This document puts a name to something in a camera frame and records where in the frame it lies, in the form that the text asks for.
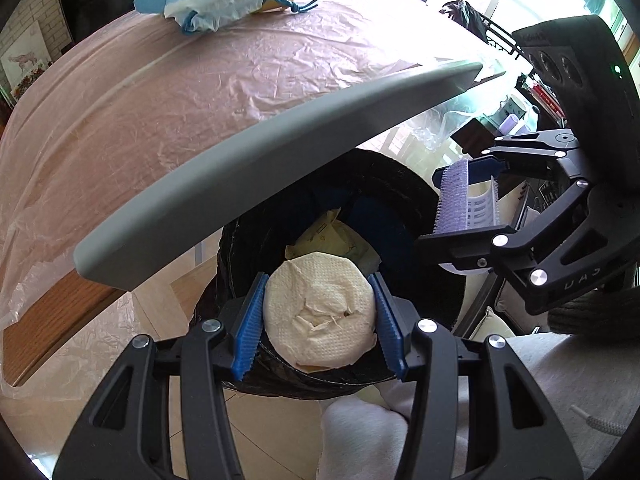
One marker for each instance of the person's right forearm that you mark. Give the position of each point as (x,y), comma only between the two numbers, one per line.
(585,315)

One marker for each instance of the person's white pants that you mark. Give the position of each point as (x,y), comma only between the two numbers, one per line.
(365,435)

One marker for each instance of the person's light grey sweatshirt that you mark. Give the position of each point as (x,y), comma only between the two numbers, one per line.
(575,375)

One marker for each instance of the glass top side table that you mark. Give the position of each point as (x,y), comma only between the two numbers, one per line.
(472,135)

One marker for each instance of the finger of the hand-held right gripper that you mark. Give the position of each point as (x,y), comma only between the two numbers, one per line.
(480,169)
(465,247)

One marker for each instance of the white paper towel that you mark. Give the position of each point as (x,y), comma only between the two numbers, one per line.
(320,310)

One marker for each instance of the dark blue packet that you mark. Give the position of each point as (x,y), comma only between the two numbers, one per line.
(380,225)

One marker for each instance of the white animal painting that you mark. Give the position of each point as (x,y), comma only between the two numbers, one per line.
(25,57)

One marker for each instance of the black flat television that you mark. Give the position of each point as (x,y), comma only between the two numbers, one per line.
(95,10)

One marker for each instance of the table with plastic cover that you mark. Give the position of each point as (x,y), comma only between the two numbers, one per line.
(150,85)

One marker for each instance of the white cushion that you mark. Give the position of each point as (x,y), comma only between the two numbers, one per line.
(492,325)

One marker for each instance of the black trash bin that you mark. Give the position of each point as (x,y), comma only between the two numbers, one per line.
(390,175)

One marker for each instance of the black jacket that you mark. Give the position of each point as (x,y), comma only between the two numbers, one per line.
(465,15)

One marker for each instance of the dark carved wooden chair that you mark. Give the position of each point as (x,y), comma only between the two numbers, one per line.
(500,40)

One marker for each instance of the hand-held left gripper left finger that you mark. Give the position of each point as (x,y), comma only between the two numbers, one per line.
(247,330)

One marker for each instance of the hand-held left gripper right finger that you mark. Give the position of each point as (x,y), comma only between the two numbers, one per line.
(387,325)

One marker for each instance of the yellow paper packet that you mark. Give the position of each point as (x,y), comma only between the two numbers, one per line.
(335,240)

